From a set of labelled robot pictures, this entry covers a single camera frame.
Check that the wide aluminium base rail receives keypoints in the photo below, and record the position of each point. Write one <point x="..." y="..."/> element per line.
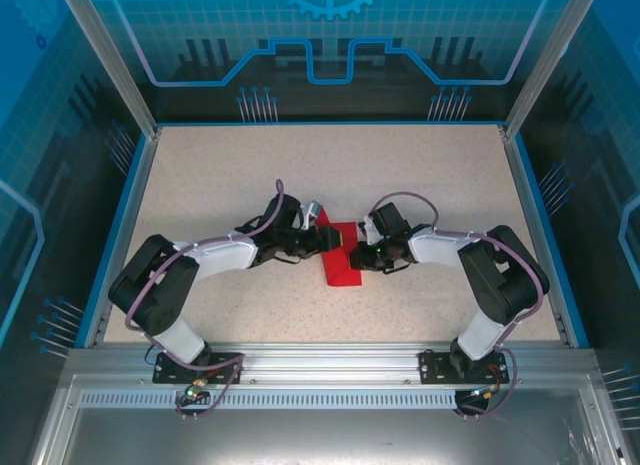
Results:
<point x="325" y="365"/>

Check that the aluminium frame post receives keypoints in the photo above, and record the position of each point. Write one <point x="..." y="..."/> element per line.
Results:
<point x="550" y="60"/>
<point x="110" y="60"/>

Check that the small green lit connector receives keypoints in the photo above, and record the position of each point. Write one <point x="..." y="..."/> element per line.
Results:
<point x="192" y="391"/>
<point x="485" y="392"/>

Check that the aluminium table side rail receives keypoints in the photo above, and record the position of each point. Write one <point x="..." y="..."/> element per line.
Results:
<point x="531" y="210"/>
<point x="127" y="225"/>

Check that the grey metal sheet tray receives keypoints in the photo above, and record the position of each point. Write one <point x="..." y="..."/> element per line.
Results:
<point x="325" y="440"/>

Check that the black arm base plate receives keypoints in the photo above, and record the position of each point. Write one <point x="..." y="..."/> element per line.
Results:
<point x="432" y="367"/>
<point x="167" y="372"/>

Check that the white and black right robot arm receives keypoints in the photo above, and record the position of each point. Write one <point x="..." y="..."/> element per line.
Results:
<point x="505" y="285"/>

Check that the red paper sheet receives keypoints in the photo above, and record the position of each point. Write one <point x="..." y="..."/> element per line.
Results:
<point x="342" y="271"/>

